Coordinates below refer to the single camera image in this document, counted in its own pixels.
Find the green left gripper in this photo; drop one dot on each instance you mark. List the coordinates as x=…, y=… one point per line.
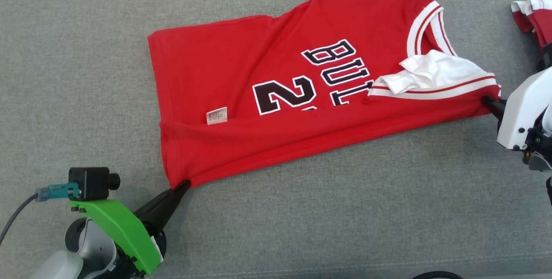
x=120, y=227

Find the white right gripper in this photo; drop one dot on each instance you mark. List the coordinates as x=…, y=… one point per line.
x=524, y=111

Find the red and white jersey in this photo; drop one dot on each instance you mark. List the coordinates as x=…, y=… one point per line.
x=541, y=20
x=224, y=67

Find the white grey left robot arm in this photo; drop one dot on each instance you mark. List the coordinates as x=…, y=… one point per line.
x=90, y=249

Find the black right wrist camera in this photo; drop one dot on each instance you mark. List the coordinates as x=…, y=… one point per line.
x=547, y=57

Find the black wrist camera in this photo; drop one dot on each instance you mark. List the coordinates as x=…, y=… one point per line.
x=547, y=57
x=90, y=182

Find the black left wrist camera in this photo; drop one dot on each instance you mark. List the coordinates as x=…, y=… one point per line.
x=90, y=182

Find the teal left camera connector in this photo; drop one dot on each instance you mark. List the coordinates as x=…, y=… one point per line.
x=60, y=192

